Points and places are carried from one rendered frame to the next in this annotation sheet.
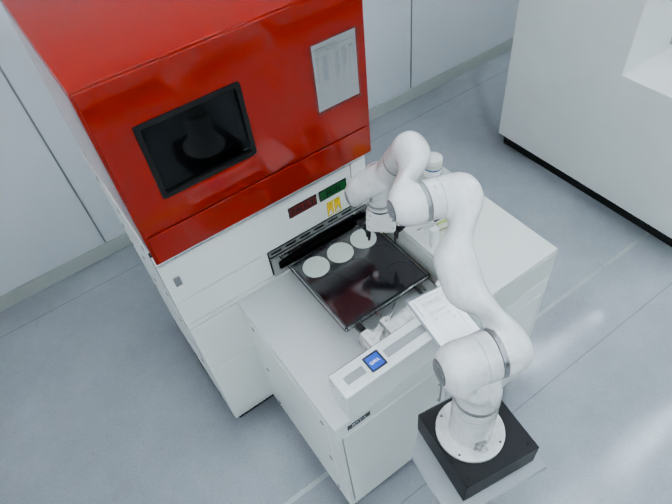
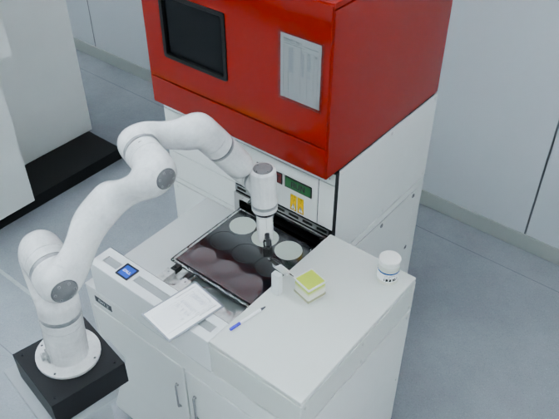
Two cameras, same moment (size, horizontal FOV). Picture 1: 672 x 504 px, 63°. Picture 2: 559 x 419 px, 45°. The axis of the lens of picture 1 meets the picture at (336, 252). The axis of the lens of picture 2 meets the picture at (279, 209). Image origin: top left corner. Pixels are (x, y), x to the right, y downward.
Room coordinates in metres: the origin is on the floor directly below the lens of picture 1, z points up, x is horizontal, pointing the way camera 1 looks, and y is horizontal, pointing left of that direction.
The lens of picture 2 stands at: (0.71, -1.74, 2.55)
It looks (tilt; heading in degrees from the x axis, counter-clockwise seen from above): 39 degrees down; 68
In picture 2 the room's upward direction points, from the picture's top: straight up
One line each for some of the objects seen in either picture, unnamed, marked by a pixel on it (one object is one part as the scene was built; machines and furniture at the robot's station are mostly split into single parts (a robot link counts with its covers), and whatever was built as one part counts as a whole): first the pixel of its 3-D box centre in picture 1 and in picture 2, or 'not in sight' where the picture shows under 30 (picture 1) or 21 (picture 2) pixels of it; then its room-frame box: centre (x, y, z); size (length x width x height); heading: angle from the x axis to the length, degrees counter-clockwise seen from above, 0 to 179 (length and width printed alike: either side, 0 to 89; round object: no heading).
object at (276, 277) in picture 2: (430, 229); (279, 274); (1.29, -0.33, 1.03); 0.06 x 0.04 x 0.13; 29
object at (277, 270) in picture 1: (321, 239); (279, 222); (1.44, 0.05, 0.89); 0.44 x 0.02 x 0.10; 119
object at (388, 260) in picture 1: (357, 270); (245, 253); (1.26, -0.07, 0.90); 0.34 x 0.34 x 0.01; 29
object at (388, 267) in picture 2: (432, 166); (388, 268); (1.63, -0.42, 1.01); 0.07 x 0.07 x 0.10
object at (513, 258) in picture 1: (456, 235); (317, 323); (1.37, -0.45, 0.89); 0.62 x 0.35 x 0.14; 29
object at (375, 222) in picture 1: (381, 215); (264, 220); (1.30, -0.17, 1.12); 0.10 x 0.07 x 0.11; 75
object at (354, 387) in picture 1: (408, 349); (157, 306); (0.91, -0.19, 0.89); 0.55 x 0.09 x 0.14; 119
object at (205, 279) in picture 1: (274, 237); (244, 176); (1.37, 0.21, 1.02); 0.82 x 0.03 x 0.40; 119
